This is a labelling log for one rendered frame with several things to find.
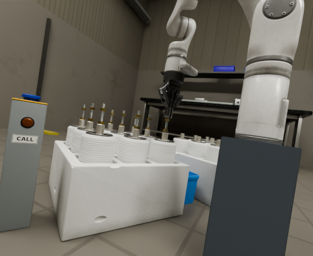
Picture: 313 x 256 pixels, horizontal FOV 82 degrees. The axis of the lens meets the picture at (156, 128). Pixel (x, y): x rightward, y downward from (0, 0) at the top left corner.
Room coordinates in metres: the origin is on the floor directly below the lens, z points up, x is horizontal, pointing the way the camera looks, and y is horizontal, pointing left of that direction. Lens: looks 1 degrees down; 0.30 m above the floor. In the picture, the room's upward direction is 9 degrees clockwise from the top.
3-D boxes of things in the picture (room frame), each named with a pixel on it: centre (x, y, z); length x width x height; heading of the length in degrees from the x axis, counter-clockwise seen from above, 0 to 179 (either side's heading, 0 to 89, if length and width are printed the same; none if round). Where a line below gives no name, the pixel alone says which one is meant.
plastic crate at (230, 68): (3.30, -1.07, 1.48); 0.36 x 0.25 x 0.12; 64
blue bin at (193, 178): (0.85, -0.09, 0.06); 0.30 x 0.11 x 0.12; 36
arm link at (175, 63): (0.64, -0.05, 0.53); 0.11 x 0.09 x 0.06; 49
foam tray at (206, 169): (1.00, -0.32, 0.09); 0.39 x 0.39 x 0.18; 38
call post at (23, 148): (0.45, 0.32, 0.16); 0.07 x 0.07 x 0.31; 35
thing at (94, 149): (0.52, 0.16, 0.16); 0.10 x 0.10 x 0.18
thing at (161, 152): (0.65, -0.04, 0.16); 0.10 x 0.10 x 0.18
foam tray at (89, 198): (0.68, 0.13, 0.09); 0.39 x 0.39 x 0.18; 35
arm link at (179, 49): (0.66, -0.04, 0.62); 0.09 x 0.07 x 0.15; 101
